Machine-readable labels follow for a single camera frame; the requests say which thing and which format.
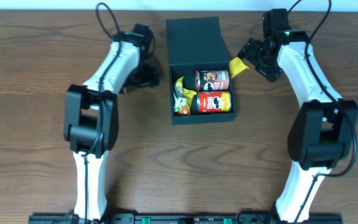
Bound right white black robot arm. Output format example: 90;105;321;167
237;30;358;223

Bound yellow peanut butter sandwich packet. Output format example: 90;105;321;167
173;88;197;116

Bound small yellow snack packet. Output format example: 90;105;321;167
229;57;249;78

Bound dark brown Pringles can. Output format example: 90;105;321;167
195;70;230;91

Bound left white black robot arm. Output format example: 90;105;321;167
63;24;159;223

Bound red Pringles can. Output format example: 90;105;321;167
197;91;231;113

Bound black gift box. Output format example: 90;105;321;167
166;17;237;125

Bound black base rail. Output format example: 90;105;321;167
28;212;344;224

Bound green white snack packet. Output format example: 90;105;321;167
173;77;190;115

